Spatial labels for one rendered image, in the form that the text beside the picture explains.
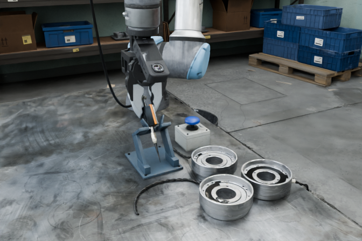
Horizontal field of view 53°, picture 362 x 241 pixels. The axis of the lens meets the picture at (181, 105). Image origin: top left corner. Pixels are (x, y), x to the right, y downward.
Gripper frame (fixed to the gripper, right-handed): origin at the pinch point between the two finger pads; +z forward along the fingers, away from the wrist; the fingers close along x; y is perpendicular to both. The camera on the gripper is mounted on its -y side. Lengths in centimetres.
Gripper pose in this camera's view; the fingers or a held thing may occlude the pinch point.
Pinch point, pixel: (147, 112)
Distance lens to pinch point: 85.7
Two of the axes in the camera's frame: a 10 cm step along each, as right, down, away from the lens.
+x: -8.9, 1.7, -4.2
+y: -4.5, -3.8, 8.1
